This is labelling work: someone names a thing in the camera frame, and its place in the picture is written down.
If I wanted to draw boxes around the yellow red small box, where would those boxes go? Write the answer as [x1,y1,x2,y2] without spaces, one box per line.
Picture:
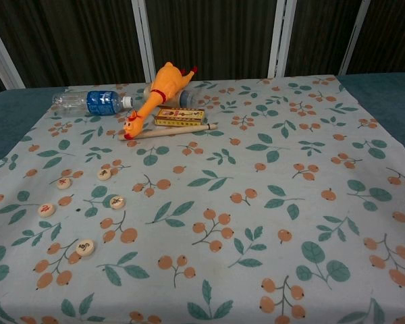
[154,107,206,128]

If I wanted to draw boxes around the wooden stick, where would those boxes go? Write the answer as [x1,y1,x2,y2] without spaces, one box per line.
[117,122,219,142]

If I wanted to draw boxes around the floral print tablecloth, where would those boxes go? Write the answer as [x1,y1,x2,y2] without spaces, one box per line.
[0,74,405,324]

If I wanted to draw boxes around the clear bottle grey contents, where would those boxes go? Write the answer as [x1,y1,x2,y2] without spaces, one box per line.
[143,84,198,106]

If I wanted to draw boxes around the orange rubber chicken toy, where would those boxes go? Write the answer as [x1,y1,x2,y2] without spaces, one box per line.
[122,61,198,141]

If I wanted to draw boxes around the clear water bottle blue label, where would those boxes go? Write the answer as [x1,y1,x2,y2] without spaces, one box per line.
[52,90,136,117]

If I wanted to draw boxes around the teal table cover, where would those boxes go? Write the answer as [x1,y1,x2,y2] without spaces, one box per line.
[0,71,405,176]

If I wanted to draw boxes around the white partition frame post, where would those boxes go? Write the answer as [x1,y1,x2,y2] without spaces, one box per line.
[267,0,297,79]
[338,0,373,76]
[131,0,157,84]
[0,13,25,90]

